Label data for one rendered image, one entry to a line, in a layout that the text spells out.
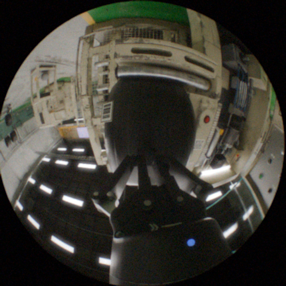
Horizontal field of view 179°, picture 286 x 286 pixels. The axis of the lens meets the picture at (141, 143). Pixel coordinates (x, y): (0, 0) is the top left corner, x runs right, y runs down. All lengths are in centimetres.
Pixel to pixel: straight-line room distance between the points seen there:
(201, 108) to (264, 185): 60
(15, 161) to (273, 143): 1201
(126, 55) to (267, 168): 81
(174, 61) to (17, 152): 1146
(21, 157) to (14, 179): 231
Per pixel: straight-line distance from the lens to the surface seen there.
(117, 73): 32
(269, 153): 68
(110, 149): 26
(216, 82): 39
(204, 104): 50
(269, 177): 70
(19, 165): 1155
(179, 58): 33
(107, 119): 25
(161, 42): 33
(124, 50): 31
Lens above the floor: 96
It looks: 34 degrees up
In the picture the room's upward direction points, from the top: 178 degrees counter-clockwise
